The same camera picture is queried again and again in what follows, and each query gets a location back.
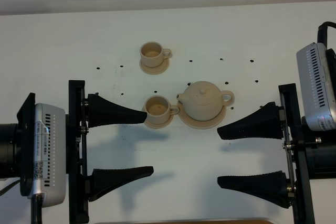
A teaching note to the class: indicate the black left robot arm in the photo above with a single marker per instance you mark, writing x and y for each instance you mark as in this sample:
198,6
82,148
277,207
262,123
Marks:
17,154

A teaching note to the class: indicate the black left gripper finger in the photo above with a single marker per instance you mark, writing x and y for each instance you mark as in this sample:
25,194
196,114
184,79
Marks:
103,181
103,112

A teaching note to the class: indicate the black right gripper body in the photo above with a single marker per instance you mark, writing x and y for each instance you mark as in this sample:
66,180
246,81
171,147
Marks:
298,187

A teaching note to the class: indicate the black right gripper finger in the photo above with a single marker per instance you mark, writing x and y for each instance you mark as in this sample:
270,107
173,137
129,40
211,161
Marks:
264,123
271,187

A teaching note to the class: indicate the beige cup saucer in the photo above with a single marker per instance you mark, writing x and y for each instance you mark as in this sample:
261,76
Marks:
158,116
155,70

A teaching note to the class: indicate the far beige teacup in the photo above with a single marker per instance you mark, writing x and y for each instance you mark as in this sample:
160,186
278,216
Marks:
153,54

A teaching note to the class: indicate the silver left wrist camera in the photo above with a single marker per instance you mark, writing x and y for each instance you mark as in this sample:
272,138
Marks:
49,167

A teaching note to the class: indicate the far beige cup saucer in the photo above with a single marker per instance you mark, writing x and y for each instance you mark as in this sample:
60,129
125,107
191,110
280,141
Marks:
155,70

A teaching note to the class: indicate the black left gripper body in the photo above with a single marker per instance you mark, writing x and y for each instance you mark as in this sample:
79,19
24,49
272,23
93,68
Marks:
77,152

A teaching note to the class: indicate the large beige teapot saucer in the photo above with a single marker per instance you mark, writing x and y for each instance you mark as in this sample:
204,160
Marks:
200,124

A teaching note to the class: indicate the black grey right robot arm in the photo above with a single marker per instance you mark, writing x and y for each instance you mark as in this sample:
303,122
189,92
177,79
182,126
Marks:
310,155

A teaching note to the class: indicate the near beige teacup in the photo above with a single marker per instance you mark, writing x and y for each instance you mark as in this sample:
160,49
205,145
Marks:
157,99

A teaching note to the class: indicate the beige teacup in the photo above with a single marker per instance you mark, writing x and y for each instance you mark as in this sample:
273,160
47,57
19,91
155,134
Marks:
157,99
153,54

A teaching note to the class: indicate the beige ceramic teapot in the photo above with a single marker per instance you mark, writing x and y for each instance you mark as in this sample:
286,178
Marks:
203,101

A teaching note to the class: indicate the near beige cup saucer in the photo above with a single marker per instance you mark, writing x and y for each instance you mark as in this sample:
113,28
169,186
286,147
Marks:
158,116

